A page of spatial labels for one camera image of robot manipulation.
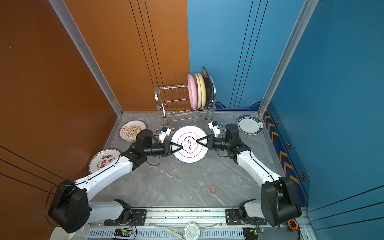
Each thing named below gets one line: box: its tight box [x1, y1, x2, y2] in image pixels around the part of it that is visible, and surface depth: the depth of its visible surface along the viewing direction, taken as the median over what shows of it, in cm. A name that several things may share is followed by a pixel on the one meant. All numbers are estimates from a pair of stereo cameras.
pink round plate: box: [187, 74, 198, 110], surface depth 76 cm
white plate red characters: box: [88, 148, 121, 174], surface depth 96 cm
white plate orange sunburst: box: [118, 119, 147, 142], surface depth 111 cm
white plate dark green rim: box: [236, 115, 264, 136], surface depth 115 cm
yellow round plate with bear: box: [197, 73, 206, 109], surface depth 76 cm
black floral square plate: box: [202, 66, 212, 110], surface depth 77 cm
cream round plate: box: [193, 73, 202, 110], surface depth 75 cm
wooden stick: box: [164, 227, 186, 240], surface depth 71 cm
